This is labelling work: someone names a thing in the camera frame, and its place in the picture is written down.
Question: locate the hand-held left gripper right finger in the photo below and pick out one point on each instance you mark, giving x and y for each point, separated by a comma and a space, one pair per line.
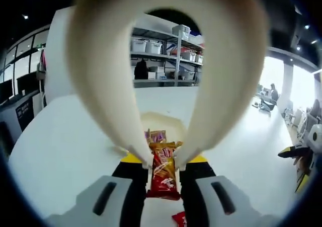
247, 218

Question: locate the person's right hand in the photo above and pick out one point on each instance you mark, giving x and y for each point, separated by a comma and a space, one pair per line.
299, 164

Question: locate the dark counter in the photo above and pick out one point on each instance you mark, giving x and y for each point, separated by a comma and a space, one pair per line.
25, 111

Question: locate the white lettered partition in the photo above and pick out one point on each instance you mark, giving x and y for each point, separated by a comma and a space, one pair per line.
58, 61

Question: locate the grey metal shelf rack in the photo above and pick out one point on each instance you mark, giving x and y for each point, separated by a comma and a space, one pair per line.
151, 55

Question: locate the black monitor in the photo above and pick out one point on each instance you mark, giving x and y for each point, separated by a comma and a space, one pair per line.
26, 83
6, 91

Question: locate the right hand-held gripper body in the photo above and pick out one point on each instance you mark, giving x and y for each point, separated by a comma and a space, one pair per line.
314, 142

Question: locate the row of white storage bins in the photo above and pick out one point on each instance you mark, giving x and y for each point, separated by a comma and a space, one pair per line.
138, 45

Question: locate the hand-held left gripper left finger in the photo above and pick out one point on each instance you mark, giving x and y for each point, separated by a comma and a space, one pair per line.
75, 214

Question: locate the red white-print snack packet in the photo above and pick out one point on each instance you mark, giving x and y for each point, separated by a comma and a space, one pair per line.
179, 219

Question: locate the gold red snack packet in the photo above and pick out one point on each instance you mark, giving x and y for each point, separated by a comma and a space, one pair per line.
162, 176

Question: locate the purple orange snack packet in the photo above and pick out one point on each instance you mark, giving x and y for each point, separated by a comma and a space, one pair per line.
156, 136

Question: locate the black bag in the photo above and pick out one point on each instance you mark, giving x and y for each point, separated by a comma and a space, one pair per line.
141, 71

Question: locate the white cardboard box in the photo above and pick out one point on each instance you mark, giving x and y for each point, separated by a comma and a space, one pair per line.
156, 74

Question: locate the pink white hanging item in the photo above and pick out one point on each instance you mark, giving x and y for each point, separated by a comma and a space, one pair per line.
42, 66

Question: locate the row of white workstations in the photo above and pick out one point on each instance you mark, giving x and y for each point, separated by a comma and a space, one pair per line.
299, 121

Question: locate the cream food tongs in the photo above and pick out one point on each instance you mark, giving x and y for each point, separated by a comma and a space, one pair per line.
100, 86

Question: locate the cream hexagonal container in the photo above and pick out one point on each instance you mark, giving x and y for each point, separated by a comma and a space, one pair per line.
161, 118

